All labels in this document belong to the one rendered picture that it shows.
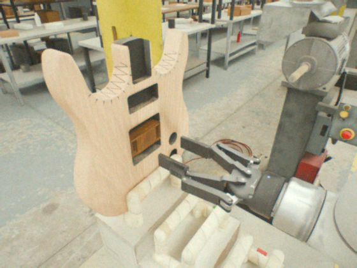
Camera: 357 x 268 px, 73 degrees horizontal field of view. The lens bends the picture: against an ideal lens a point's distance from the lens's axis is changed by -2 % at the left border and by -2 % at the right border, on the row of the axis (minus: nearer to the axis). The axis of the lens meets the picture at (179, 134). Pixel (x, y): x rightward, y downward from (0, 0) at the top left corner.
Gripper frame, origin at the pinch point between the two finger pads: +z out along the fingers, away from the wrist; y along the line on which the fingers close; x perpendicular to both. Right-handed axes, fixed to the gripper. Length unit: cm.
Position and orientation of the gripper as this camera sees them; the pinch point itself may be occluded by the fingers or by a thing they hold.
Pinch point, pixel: (182, 154)
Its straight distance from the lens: 51.2
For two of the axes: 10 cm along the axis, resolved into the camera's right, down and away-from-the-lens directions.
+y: 5.8, -4.6, 6.7
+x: 0.1, -8.2, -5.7
